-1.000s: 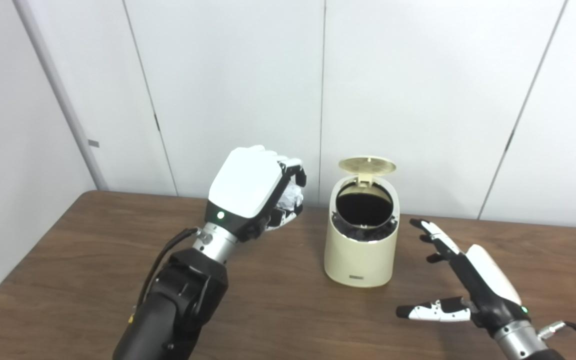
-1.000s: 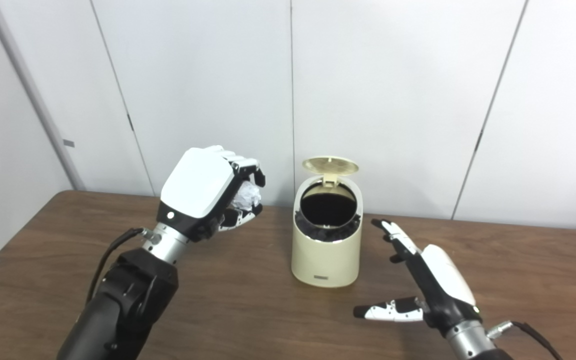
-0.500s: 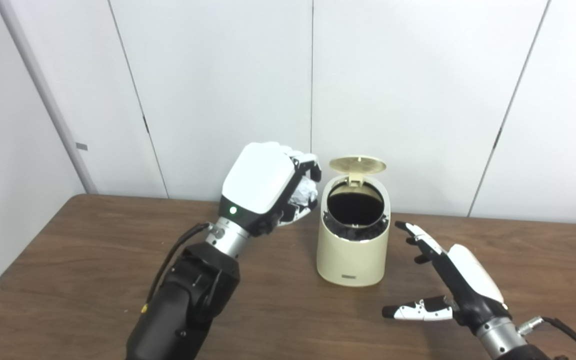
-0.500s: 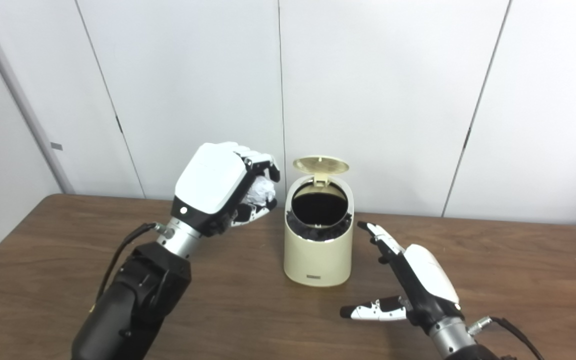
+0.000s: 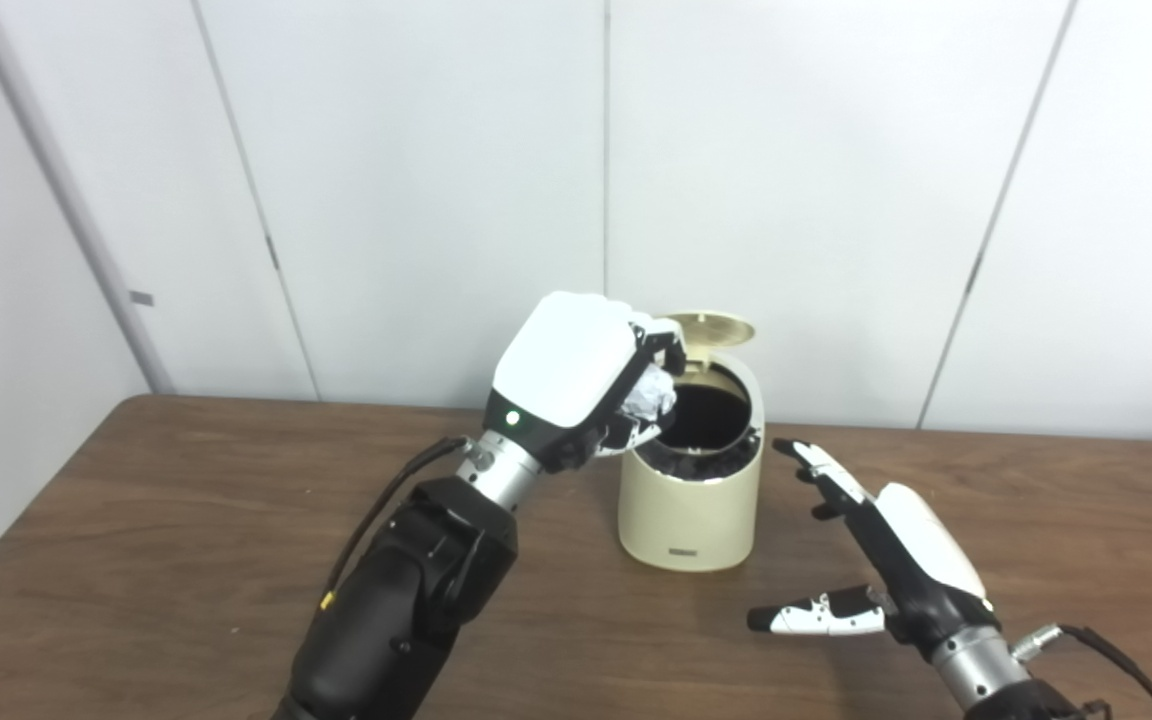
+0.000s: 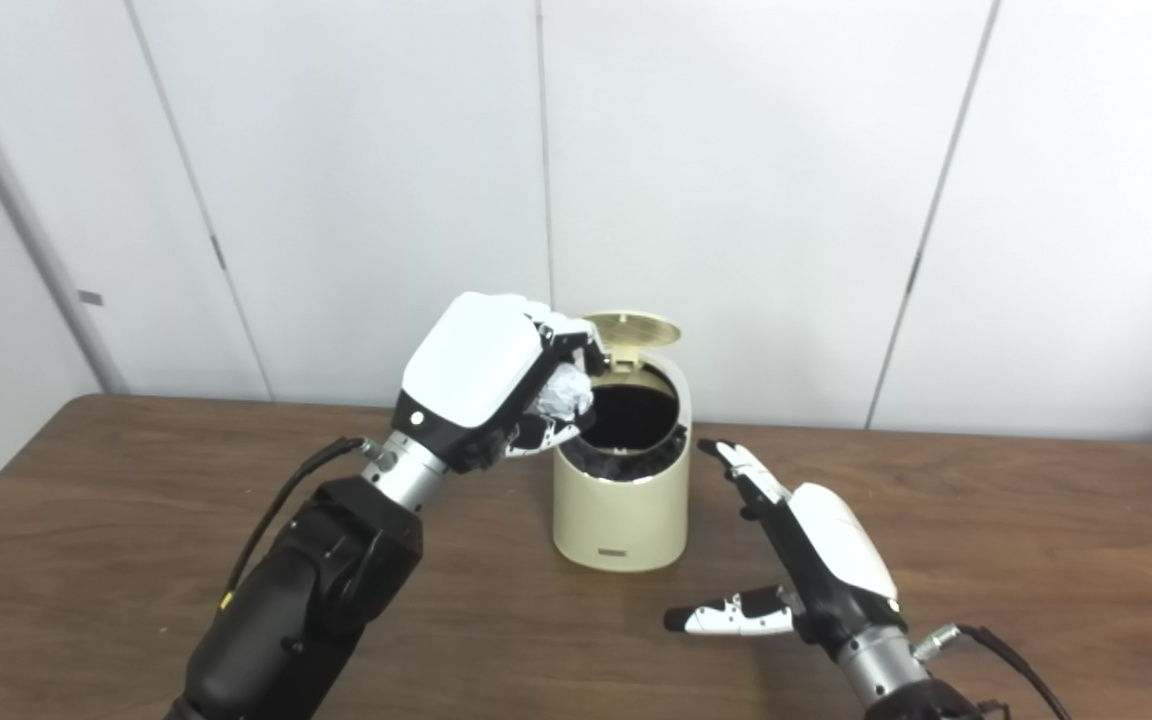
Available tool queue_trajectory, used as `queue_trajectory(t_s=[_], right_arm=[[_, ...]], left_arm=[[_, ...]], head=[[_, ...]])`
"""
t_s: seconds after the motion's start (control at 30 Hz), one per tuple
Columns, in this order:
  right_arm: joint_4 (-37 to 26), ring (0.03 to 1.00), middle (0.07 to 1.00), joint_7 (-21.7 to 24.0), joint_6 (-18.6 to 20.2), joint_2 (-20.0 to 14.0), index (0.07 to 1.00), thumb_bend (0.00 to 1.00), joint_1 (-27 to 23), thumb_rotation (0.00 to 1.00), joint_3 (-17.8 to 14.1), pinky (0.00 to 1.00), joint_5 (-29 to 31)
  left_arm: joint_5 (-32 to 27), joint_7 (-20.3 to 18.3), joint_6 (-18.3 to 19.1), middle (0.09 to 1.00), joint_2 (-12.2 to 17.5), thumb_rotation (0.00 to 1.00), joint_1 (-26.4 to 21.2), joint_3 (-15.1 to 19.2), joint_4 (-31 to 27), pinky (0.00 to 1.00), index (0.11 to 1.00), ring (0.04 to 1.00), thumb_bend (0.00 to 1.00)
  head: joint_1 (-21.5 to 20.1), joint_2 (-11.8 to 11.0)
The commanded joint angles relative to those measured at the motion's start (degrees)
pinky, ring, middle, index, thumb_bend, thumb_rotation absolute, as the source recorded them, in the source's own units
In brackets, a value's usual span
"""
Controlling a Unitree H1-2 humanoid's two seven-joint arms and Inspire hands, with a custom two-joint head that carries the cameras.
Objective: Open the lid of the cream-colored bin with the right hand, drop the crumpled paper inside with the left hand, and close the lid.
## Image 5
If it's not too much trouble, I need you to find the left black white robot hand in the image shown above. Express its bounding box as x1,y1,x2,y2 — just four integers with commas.
484,291,687,473

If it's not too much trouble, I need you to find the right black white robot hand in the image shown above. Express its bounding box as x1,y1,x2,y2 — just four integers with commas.
746,438,997,661

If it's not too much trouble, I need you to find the white paper ball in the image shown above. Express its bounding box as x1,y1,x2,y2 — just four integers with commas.
619,365,678,426

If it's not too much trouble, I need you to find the cream round bin lid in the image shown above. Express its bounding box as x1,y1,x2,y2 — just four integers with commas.
666,313,757,376

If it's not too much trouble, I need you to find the black bin liner bag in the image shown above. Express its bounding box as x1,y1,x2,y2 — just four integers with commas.
636,365,762,481

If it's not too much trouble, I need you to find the cream-colored round bin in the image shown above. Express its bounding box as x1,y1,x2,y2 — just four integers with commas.
618,350,765,573

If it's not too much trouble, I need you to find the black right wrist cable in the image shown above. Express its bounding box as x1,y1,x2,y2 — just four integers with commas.
1011,623,1152,720

